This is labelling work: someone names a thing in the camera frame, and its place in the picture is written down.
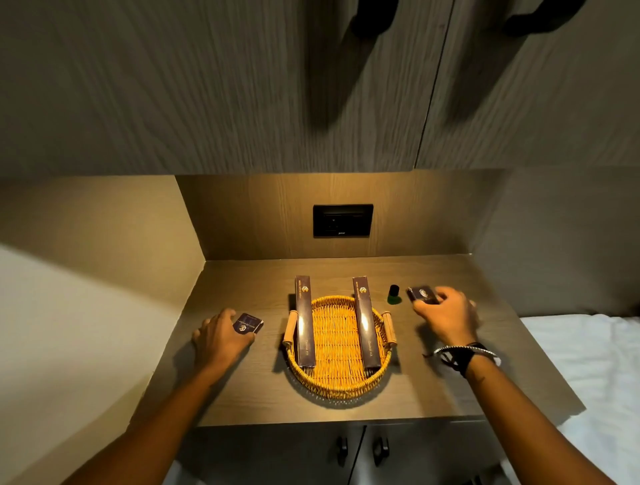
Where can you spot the person's left hand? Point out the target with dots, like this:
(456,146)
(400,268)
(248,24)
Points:
(217,342)

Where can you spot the person's right hand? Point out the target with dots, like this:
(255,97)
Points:
(452,320)

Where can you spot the person's left thumb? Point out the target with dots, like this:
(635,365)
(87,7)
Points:
(245,338)

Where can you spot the person's right thumb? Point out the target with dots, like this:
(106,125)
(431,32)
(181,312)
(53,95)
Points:
(424,309)

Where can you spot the small dark square packet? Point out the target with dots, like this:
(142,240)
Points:
(421,293)
(250,322)

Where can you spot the person's right forearm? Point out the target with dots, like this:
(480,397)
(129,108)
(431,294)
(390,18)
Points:
(525,424)

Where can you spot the person's left forearm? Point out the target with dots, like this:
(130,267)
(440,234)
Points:
(150,424)

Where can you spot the small green bottle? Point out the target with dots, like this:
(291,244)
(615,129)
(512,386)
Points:
(394,295)

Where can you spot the long dark slim box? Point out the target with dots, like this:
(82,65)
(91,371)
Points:
(365,320)
(304,320)

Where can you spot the black wristband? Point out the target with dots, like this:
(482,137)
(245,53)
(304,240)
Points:
(470,358)

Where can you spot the round woven wicker basket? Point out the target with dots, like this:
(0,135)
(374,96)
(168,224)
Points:
(337,359)

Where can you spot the dark lower cabinet door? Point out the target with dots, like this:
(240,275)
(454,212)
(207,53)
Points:
(435,452)
(280,454)

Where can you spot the bed with white sheet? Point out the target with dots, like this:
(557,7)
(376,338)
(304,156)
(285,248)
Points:
(595,379)

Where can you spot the wooden upper cabinet door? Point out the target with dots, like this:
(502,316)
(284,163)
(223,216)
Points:
(540,100)
(200,85)

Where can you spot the black wall socket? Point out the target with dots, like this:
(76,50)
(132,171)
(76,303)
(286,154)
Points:
(343,220)

